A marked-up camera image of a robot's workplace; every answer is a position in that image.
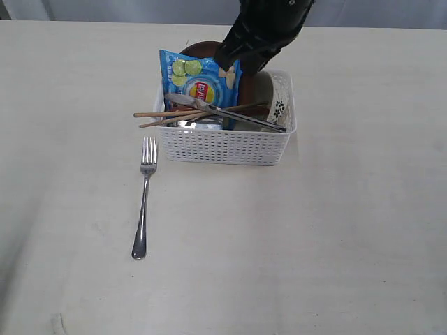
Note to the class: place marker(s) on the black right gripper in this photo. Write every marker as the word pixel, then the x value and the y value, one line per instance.
pixel 254 43

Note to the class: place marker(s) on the silver metal fork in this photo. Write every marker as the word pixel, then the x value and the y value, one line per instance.
pixel 148 167

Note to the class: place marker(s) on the white perforated plastic basket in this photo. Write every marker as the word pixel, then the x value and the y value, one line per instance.
pixel 242 146

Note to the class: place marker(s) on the brown wooden chopstick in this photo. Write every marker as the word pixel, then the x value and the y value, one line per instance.
pixel 244 109
pixel 167 120

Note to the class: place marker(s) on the white ceramic bowl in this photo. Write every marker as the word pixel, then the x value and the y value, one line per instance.
pixel 272 86

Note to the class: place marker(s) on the shiny steel cup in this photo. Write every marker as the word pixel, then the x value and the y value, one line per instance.
pixel 203 123

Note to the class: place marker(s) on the silver table knife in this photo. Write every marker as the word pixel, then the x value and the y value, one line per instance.
pixel 207 107

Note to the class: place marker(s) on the brown wooden plate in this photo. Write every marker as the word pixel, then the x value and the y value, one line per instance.
pixel 204 49

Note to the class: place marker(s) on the blue chips bag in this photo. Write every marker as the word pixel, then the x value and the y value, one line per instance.
pixel 200 78

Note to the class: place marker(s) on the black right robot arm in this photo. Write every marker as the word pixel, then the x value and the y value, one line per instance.
pixel 291 10

